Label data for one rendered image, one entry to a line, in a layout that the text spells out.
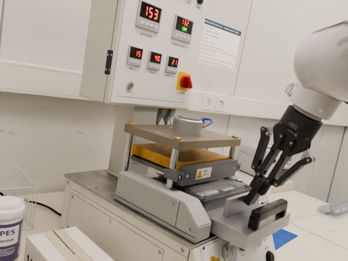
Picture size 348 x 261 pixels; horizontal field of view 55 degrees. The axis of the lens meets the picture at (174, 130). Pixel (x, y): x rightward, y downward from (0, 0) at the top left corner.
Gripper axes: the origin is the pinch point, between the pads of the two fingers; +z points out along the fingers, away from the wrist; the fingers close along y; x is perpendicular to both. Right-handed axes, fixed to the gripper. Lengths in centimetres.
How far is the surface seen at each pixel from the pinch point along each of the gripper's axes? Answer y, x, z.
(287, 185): -22, 111, 35
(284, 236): 2, 50, 29
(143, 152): -25.6, -10.8, 6.9
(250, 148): -48, 101, 27
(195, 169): -11.8, -8.0, 2.1
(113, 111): -74, 19, 22
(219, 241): 1.9, -8.7, 10.7
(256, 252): 6.3, 5.7, 15.2
